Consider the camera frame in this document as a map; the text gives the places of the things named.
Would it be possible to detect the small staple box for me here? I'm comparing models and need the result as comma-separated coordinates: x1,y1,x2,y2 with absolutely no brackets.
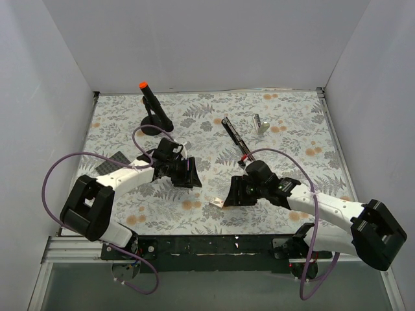
209,198,224,208

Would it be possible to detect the black stapler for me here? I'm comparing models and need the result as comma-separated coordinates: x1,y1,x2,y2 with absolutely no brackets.
221,117,255,161

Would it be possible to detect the beige stapler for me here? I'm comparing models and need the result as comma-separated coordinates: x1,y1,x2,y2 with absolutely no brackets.
253,114,270,135

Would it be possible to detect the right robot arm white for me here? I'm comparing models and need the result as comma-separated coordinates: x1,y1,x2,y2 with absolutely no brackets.
223,161,407,271

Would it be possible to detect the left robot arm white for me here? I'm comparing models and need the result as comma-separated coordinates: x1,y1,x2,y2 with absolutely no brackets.
60,138,202,259

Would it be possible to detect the black microphone on stand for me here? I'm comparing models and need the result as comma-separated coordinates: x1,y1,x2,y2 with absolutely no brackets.
139,82,174,136

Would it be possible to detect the grey perforated plate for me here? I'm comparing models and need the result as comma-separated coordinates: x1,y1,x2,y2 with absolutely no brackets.
95,151,130,176

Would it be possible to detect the floral patterned table mat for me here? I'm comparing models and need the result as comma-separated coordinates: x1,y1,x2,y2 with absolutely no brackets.
63,90,361,236

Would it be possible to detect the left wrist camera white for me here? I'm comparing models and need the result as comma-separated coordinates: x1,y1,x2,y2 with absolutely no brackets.
174,141,191,159

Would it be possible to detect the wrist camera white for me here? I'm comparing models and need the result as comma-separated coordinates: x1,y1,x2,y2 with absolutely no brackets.
174,141,191,159
237,155,252,170

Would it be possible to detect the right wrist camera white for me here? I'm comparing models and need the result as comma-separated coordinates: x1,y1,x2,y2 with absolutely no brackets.
237,155,252,170

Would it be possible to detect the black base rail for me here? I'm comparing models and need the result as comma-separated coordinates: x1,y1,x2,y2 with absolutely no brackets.
100,235,333,276

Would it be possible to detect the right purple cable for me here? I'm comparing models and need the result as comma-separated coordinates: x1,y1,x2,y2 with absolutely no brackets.
243,148,340,301

